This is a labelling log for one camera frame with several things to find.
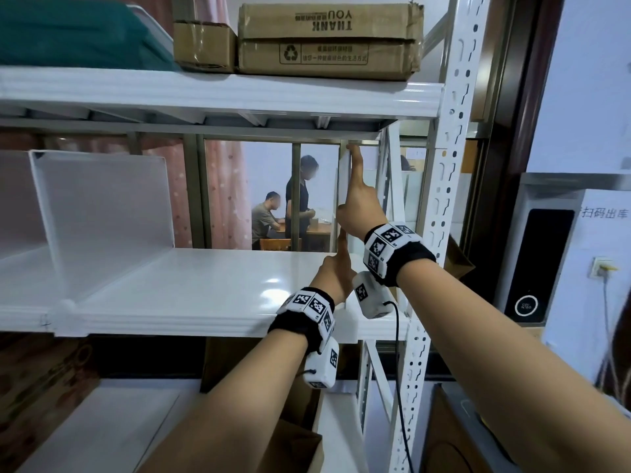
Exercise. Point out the person's left hand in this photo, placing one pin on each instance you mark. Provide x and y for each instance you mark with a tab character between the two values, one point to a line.
332	278

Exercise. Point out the person's right hand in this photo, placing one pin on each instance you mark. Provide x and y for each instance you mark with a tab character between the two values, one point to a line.
362	211

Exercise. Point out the white plastic divider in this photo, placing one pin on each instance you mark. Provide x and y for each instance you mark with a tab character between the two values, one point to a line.
98	206
343	182
17	201

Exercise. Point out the white metal shelving rack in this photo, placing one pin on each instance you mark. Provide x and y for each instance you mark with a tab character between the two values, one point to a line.
222	93

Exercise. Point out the person's right forearm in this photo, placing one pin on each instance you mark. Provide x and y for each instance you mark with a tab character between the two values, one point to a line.
493	369

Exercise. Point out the person's left forearm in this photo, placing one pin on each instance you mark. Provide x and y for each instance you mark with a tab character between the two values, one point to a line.
236	413

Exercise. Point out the wooden table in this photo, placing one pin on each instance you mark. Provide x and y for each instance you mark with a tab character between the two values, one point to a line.
318	231

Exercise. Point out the black wristband with markers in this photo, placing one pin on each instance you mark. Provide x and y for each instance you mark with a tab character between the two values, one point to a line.
296	325
414	263

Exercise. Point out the leaning brown cardboard box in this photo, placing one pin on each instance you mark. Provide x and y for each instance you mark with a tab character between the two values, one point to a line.
458	261

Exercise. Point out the plain brown cardboard box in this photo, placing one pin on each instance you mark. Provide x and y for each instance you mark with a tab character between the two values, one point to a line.
231	364

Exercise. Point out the pink dotted curtain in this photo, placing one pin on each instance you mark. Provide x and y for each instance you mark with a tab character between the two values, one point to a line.
227	192

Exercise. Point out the steel framed glass partition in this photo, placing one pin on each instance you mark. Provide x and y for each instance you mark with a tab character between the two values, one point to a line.
194	192

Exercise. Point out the large printed cardboard box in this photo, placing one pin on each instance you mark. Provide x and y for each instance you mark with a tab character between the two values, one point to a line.
330	44

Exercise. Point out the white kiosk with black panel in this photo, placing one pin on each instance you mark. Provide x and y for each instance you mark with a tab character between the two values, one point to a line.
542	261

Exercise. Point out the small taped cardboard box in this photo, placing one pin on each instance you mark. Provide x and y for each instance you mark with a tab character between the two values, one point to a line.
204	49

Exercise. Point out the red printed cardboard box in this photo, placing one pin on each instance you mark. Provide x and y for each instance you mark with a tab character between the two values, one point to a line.
39	399

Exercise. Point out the green plastic package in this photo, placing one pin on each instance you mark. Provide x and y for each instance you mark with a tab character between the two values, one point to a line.
74	34

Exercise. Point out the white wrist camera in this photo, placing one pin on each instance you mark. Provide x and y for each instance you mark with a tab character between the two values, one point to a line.
374	295
320	364

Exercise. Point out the dark wooden frame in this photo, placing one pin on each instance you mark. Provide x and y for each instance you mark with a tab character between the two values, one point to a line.
512	142

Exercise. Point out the white wall socket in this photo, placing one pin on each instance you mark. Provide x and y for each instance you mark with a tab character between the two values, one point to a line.
601	268

